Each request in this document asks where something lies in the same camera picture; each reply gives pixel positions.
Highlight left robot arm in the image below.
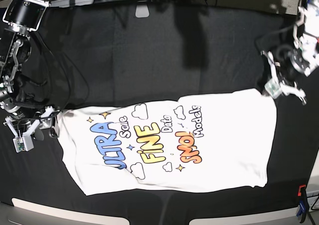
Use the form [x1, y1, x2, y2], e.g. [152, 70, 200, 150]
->
[256, 0, 319, 104]

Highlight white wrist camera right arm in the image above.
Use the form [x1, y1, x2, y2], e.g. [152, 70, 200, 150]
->
[3, 116, 44, 153]

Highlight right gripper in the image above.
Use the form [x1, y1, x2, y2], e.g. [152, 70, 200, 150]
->
[32, 106, 60, 139]

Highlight red blue clamp near right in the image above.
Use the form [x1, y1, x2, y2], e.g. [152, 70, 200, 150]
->
[296, 185, 309, 224]

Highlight white printed t-shirt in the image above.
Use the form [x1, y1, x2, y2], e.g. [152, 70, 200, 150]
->
[58, 89, 277, 196]

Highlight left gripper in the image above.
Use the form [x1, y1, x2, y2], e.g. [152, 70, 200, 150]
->
[261, 50, 293, 94]

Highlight grey camera stand foot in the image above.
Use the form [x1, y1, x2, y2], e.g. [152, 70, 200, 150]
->
[135, 4, 150, 18]

